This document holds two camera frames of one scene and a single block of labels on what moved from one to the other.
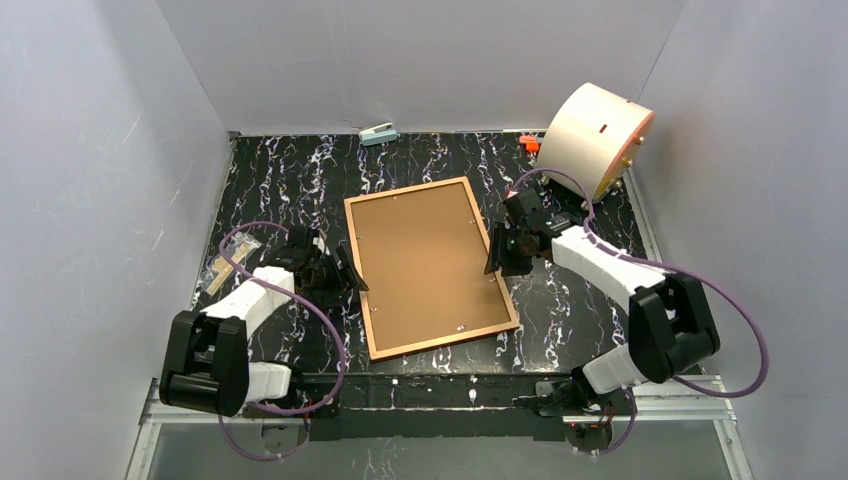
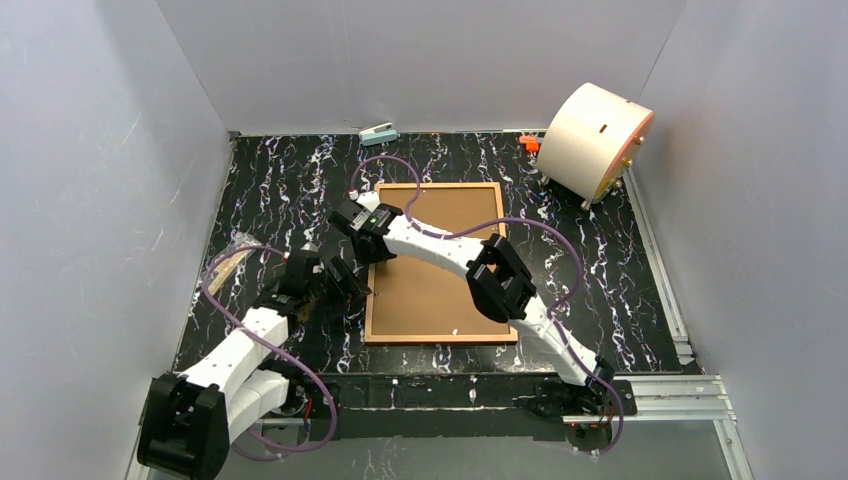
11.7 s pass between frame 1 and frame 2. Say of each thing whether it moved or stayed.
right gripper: moved
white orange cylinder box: stayed
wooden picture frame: moved
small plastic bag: stayed
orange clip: stayed
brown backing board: moved
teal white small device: stayed
